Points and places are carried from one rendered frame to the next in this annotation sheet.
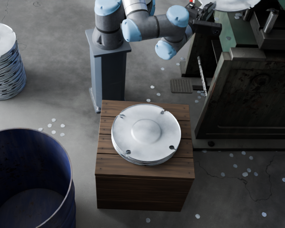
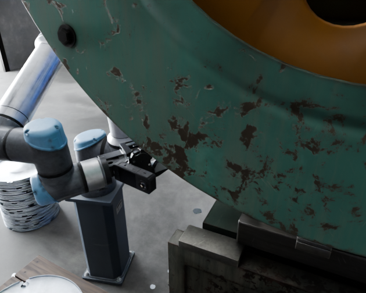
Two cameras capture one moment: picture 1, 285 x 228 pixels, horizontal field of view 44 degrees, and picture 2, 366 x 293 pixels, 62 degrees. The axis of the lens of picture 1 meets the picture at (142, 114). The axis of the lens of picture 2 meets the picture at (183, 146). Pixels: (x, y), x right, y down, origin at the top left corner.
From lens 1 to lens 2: 103 cm
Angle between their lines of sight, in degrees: 35
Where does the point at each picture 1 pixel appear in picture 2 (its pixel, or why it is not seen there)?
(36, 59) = not seen: hidden behind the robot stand
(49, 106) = (46, 253)
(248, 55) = (208, 246)
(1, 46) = (23, 174)
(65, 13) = not seen: hidden behind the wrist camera
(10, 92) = (24, 225)
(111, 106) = (38, 268)
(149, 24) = not seen: outside the picture
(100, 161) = not seen: outside the picture
